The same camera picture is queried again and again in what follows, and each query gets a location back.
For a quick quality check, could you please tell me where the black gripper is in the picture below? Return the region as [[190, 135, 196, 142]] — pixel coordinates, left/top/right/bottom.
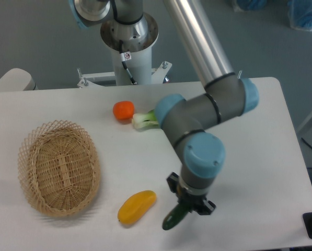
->
[[166, 172, 216, 215]]

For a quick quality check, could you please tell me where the dark green cucumber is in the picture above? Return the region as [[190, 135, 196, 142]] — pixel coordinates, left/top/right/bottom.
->
[[162, 203, 191, 231]]

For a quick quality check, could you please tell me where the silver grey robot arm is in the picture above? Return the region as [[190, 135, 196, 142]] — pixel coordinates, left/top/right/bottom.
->
[[69, 1, 259, 215]]

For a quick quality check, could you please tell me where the woven wicker basket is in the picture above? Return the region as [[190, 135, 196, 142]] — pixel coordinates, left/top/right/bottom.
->
[[18, 120, 100, 217]]

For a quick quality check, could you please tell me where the yellow mango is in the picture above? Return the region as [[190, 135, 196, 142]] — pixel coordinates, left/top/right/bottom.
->
[[117, 190, 157, 225]]

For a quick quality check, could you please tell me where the green bok choy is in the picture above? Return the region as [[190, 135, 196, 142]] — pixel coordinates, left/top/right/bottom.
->
[[131, 110, 159, 130]]

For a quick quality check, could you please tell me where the orange tomato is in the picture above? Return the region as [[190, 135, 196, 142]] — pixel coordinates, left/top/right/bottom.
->
[[112, 101, 135, 120]]

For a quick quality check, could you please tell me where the blue plastic bag left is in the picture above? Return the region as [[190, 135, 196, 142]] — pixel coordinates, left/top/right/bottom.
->
[[231, 0, 268, 12]]

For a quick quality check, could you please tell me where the blue plastic bag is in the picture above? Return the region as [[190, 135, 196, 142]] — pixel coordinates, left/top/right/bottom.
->
[[231, 0, 268, 12], [287, 0, 312, 32]]

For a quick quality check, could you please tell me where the white chair back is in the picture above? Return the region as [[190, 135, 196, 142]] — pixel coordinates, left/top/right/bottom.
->
[[0, 68, 38, 93]]

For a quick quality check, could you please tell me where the blue plastic bag right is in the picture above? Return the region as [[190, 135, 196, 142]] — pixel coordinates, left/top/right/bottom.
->
[[287, 0, 312, 32]]

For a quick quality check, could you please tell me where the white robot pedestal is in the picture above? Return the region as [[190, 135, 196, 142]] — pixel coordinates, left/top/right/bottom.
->
[[78, 13, 172, 88]]

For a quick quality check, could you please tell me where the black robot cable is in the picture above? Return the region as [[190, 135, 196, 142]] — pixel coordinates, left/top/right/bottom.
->
[[118, 39, 138, 85]]

